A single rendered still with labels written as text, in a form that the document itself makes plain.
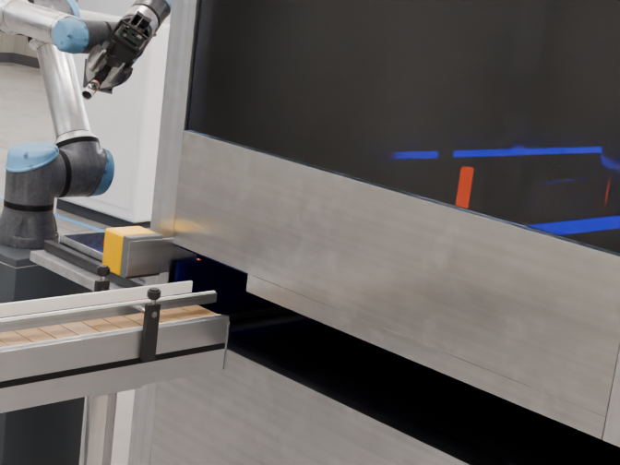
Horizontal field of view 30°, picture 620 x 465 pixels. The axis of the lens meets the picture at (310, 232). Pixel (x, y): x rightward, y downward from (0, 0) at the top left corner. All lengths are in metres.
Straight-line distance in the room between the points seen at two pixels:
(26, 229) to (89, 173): 0.20
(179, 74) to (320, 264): 0.44
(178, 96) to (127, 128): 4.33
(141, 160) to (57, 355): 4.58
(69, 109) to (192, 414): 1.11
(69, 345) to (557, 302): 0.70
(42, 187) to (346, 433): 1.26
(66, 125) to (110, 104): 3.52
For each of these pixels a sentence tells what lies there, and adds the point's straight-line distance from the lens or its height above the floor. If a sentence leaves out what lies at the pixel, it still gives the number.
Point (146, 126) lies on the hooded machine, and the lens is 6.23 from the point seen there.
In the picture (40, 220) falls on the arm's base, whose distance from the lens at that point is 2.77.
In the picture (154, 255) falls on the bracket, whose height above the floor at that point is 1.00.
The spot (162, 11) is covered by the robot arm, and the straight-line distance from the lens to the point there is 2.60.
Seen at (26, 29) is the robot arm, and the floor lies 1.29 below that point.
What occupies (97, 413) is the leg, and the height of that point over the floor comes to 0.79.
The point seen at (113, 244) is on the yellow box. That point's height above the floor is 1.01.
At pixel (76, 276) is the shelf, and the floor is 0.87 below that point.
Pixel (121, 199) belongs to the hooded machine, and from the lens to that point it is 6.36.
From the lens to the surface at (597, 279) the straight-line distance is 1.43.
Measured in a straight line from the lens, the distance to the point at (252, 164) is 1.82.
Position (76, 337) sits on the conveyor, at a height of 0.93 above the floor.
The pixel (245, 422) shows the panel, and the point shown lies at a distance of 1.90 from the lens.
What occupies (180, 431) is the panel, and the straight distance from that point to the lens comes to 2.03.
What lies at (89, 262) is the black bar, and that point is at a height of 0.90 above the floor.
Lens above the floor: 1.49
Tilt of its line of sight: 12 degrees down
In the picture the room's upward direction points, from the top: 7 degrees clockwise
